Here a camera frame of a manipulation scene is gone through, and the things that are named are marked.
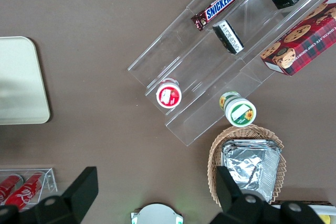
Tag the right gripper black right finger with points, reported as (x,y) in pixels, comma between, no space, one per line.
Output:
(233,208)

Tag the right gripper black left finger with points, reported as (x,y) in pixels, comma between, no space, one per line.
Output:
(76,197)

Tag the light tan wicker basket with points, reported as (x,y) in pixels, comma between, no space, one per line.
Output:
(214,155)

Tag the cream rectangular tray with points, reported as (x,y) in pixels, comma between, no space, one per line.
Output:
(18,82)

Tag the clear acrylic bottle rack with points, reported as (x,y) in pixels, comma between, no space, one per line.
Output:
(50,182)

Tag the stack of foil containers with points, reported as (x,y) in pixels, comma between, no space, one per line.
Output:
(249,163)

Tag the red cola bottle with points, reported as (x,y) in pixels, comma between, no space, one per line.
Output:
(25,193)
(6,188)

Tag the yellow snack packet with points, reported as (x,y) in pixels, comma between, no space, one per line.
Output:
(325,220)

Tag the green lid white cup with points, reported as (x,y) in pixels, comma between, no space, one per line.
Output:
(240,111)

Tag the red lid white cup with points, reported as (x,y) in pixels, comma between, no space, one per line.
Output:
(168,95)

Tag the clear acrylic stepped shelf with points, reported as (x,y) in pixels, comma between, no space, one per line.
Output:
(199,64)

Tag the red tartan cookie box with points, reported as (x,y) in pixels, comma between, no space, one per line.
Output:
(307,40)

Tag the Snickers chocolate bar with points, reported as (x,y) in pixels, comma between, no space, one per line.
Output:
(219,6)

